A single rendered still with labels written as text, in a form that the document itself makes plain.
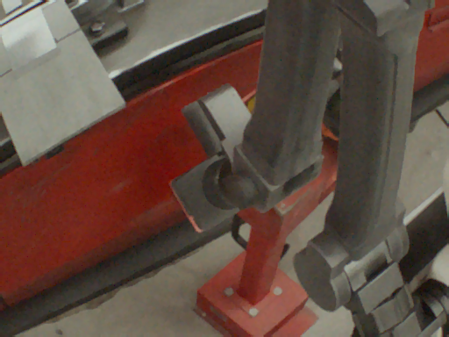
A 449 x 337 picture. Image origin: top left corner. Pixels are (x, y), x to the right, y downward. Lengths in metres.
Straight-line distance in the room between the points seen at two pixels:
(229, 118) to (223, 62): 0.61
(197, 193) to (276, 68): 0.34
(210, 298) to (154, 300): 0.18
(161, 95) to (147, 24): 0.15
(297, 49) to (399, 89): 0.11
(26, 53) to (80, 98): 0.14
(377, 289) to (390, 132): 0.21
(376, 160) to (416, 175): 1.70
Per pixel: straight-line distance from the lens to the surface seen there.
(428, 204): 1.14
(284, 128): 0.80
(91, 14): 1.42
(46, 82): 1.25
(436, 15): 1.97
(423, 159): 2.42
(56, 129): 1.20
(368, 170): 0.70
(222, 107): 0.94
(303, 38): 0.68
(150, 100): 1.51
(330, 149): 1.54
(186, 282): 2.17
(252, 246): 1.76
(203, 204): 1.05
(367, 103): 0.65
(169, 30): 1.44
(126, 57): 1.41
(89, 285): 2.12
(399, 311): 0.85
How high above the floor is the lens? 2.01
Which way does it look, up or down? 61 degrees down
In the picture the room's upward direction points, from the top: 6 degrees clockwise
